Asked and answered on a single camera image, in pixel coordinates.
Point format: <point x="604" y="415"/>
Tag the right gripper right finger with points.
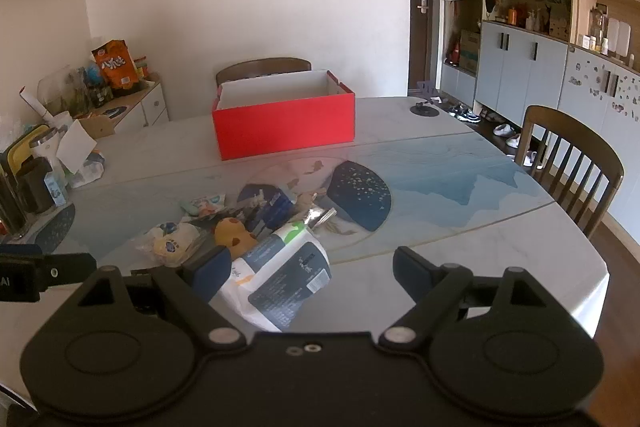
<point x="437" y="292"/>

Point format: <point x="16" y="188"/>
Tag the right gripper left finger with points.
<point x="188" y="291"/>

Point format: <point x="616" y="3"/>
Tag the yellow spotted plush toy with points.
<point x="232" y="234"/>

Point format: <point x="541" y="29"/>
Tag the white chicken sausage pouch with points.
<point x="204" y="205"/>

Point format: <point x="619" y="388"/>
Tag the white navy Health package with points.
<point x="269" y="284"/>

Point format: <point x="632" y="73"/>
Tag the blue snack box packet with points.
<point x="265" y="206"/>

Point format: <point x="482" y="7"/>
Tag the silver foil snack bag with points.
<point x="308" y="210"/>

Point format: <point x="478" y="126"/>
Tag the blueberry bread packet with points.
<point x="170" y="243"/>

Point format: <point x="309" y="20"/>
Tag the right wooden chair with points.
<point x="578" y="168"/>

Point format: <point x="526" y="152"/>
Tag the wooden chair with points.
<point x="263" y="67"/>
<point x="578" y="168"/>

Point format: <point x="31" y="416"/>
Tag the white drawer sideboard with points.
<point x="130" y="113"/>

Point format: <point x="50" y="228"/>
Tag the red cardboard box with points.
<point x="277" y="113"/>

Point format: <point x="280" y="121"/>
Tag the far wooden chair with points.
<point x="263" y="67"/>

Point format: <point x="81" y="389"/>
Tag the orange snack bag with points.
<point x="116" y="67"/>

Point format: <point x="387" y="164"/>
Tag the white wall cabinet unit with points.
<point x="579" y="56"/>

